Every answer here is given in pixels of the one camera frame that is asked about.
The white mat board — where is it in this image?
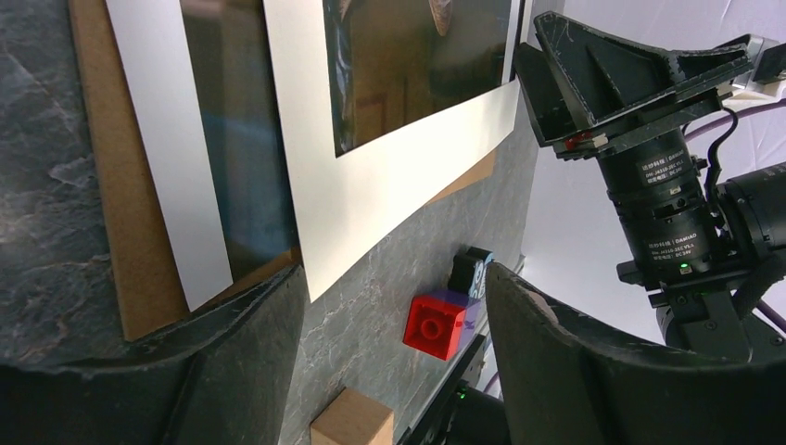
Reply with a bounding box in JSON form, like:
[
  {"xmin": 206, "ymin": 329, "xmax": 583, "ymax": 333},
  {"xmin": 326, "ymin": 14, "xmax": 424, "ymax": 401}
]
[{"xmin": 263, "ymin": 1, "xmax": 520, "ymax": 300}]

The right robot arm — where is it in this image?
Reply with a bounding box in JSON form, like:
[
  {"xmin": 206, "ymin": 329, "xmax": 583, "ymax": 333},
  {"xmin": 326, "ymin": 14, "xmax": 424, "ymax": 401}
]
[{"xmin": 513, "ymin": 12, "xmax": 785, "ymax": 362}]

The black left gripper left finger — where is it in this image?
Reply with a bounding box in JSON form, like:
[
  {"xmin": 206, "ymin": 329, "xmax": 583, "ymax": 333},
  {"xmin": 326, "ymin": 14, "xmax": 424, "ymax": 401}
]
[{"xmin": 1, "ymin": 266, "xmax": 306, "ymax": 444}]

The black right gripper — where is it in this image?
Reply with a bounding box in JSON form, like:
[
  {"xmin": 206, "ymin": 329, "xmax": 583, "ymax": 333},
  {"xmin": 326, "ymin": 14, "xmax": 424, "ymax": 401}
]
[{"xmin": 513, "ymin": 12, "xmax": 754, "ymax": 160}]

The blue owl toy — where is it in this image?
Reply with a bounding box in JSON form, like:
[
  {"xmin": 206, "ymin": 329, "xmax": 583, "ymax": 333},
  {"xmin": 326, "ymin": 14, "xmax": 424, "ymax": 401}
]
[{"xmin": 448, "ymin": 247, "xmax": 494, "ymax": 299}]

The brown backing board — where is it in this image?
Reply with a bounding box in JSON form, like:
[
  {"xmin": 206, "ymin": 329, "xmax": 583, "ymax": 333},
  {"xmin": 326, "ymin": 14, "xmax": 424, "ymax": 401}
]
[{"xmin": 69, "ymin": 0, "xmax": 498, "ymax": 343}]

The cat photo print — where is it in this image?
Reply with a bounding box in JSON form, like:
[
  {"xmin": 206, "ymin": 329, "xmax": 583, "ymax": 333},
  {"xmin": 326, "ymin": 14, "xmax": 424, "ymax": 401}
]
[{"xmin": 107, "ymin": 1, "xmax": 524, "ymax": 311}]

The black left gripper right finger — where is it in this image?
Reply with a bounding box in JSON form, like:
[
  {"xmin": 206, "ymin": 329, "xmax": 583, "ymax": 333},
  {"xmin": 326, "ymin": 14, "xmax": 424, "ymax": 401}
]
[{"xmin": 486, "ymin": 262, "xmax": 785, "ymax": 444}]

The small wooden cube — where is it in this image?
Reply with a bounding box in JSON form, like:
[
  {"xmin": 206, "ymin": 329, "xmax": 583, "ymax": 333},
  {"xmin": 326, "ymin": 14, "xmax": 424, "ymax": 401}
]
[{"xmin": 310, "ymin": 388, "xmax": 395, "ymax": 445}]

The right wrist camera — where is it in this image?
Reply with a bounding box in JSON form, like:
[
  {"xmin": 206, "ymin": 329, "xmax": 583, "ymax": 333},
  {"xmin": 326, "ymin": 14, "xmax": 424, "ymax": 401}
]
[{"xmin": 718, "ymin": 34, "xmax": 785, "ymax": 111}]

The red purple toy brick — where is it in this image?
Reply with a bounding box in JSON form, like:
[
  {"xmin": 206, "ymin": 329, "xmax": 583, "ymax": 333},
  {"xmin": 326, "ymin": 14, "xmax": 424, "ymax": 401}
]
[{"xmin": 402, "ymin": 289, "xmax": 481, "ymax": 361}]

